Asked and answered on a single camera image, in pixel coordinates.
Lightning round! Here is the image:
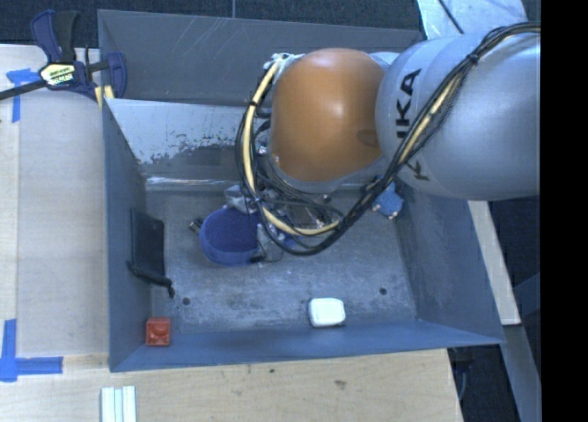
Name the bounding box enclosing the black pouch with strap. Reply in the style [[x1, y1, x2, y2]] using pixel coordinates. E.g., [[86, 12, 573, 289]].
[[125, 207, 176, 300]]

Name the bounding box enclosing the small red block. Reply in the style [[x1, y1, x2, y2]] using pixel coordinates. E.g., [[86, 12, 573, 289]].
[[144, 316, 173, 348]]

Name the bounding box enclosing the grey metal bin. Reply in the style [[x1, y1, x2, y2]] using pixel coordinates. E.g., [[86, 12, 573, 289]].
[[96, 8, 507, 373]]

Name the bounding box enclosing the white rounded box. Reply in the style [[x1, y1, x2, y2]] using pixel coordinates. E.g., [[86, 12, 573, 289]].
[[307, 297, 347, 329]]

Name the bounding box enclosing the blue cup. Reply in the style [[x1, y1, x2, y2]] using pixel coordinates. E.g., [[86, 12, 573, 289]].
[[198, 207, 264, 268]]

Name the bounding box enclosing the pale wood flat board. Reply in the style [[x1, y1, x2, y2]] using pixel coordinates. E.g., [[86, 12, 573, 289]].
[[15, 85, 111, 359]]

